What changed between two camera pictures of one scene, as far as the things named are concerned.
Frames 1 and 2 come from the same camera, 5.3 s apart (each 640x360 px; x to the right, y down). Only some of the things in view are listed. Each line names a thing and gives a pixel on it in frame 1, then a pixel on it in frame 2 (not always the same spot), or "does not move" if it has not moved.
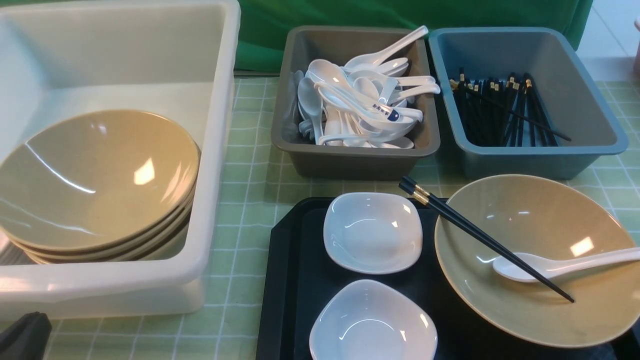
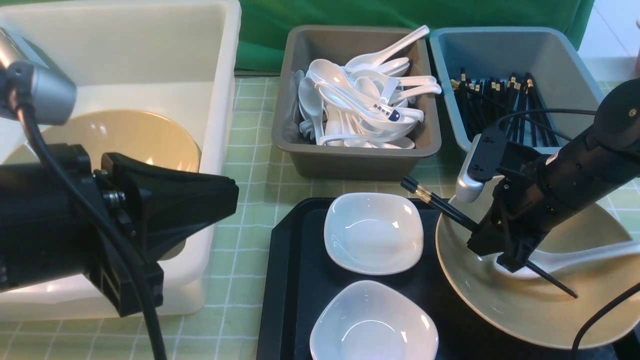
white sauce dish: (372, 233) does not move
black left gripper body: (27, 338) to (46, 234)
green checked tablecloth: (228, 327) does not move
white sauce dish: (372, 319) does not move
